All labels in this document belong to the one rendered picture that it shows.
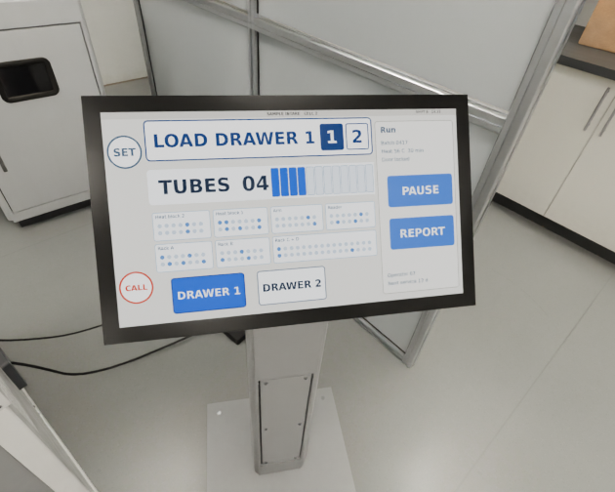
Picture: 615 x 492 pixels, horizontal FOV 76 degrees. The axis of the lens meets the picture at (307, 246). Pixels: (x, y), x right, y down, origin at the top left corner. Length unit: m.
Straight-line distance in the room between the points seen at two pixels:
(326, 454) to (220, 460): 0.34
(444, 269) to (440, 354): 1.20
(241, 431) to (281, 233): 1.04
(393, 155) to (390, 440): 1.16
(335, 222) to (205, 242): 0.18
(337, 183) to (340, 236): 0.07
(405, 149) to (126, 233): 0.39
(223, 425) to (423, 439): 0.70
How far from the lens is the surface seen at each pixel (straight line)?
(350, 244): 0.55
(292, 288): 0.54
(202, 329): 0.55
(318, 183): 0.55
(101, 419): 1.65
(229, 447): 1.47
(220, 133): 0.54
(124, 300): 0.56
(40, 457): 0.93
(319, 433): 1.49
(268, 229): 0.53
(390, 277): 0.58
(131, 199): 0.55
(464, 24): 1.10
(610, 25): 2.59
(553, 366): 2.00
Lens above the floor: 1.41
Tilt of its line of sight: 42 degrees down
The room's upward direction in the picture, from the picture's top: 5 degrees clockwise
